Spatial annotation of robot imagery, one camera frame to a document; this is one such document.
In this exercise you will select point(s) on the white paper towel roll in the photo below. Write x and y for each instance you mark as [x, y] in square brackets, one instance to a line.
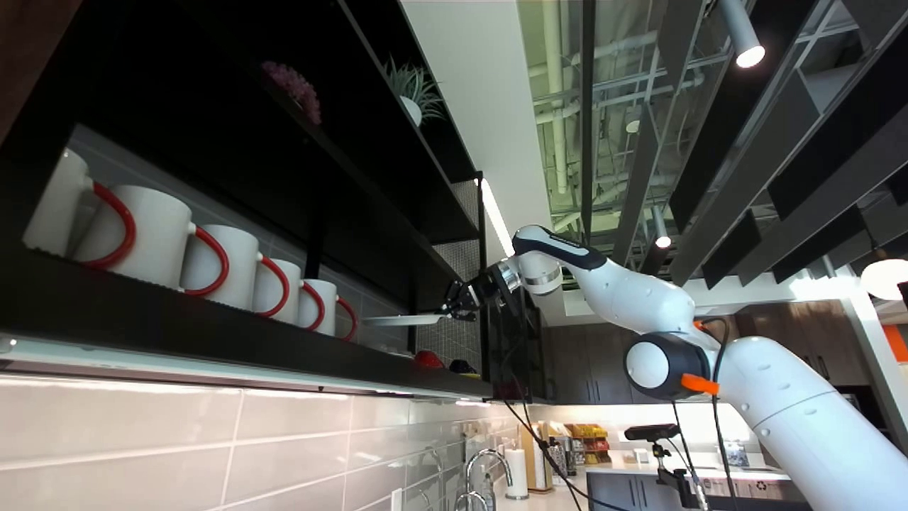
[519, 471]

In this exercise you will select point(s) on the white round plate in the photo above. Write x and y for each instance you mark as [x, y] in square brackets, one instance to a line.
[407, 319]

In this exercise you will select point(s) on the dark wall shelf unit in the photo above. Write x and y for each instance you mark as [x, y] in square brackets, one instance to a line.
[190, 58]

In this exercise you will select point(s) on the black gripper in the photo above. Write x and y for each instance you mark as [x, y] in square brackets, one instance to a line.
[489, 287]

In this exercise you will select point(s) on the black camera on stand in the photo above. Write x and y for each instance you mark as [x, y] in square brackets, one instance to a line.
[651, 432]

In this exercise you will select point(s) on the chrome faucet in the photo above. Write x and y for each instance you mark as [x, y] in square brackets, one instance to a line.
[475, 471]

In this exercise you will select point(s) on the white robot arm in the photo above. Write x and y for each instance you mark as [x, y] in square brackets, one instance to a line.
[805, 426]

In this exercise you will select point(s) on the ceiling spot lamp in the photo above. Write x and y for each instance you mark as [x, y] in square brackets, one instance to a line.
[746, 44]

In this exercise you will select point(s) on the small red object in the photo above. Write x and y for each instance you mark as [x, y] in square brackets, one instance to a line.
[429, 361]

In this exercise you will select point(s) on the green plant white pot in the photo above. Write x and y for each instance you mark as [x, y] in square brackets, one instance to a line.
[414, 109]

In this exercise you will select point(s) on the wooden board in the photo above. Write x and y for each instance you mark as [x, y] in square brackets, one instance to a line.
[540, 456]

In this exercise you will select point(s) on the under-shelf light strip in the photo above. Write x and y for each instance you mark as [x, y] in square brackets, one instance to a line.
[190, 365]

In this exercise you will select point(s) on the purple flower ornament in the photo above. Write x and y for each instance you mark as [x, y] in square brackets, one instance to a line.
[293, 89]

